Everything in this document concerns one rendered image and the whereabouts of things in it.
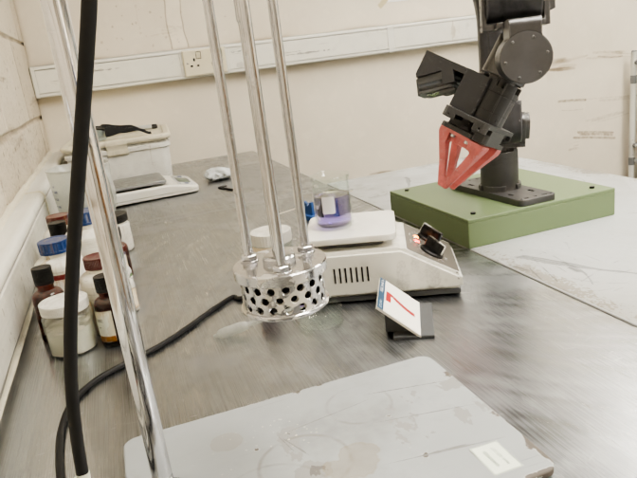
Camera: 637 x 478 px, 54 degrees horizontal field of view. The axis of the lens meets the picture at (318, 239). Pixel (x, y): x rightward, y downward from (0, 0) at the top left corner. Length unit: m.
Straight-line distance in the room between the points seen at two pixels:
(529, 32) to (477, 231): 0.34
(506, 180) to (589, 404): 0.56
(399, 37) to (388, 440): 2.04
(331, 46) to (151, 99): 0.66
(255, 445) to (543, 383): 0.27
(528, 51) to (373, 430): 0.45
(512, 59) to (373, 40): 1.67
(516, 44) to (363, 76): 1.71
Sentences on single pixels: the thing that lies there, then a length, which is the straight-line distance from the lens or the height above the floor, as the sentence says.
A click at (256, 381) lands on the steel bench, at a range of 0.65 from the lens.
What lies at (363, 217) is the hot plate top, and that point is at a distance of 0.86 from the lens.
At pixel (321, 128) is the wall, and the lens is 2.38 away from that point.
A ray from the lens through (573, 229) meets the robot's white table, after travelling 1.05.
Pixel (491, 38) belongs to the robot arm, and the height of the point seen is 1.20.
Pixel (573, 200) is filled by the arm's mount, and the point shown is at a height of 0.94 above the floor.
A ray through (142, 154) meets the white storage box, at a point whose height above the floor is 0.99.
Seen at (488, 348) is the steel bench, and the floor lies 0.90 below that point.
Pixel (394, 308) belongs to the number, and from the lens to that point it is 0.71.
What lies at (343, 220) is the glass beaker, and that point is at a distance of 0.81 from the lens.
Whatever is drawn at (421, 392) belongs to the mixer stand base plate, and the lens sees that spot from 0.58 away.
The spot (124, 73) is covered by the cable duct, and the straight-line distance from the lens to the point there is 2.19.
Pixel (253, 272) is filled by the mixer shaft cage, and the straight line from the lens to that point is 0.43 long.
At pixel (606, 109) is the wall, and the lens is 3.08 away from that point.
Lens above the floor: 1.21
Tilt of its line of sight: 17 degrees down
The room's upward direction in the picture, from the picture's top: 7 degrees counter-clockwise
